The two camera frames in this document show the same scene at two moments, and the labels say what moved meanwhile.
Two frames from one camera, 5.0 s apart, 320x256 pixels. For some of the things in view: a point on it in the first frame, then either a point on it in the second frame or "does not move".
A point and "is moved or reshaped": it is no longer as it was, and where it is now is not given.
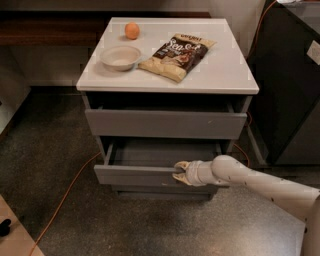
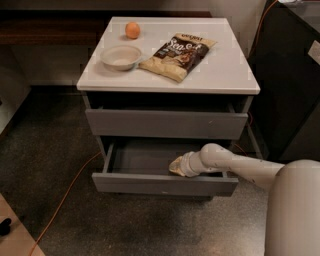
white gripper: [193, 172] to [187, 166]
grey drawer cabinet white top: [158, 91] does not move
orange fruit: [132, 30] does not move
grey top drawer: [179, 124] does not move
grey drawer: [150, 161] is moved or reshaped
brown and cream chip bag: [177, 55] does not move
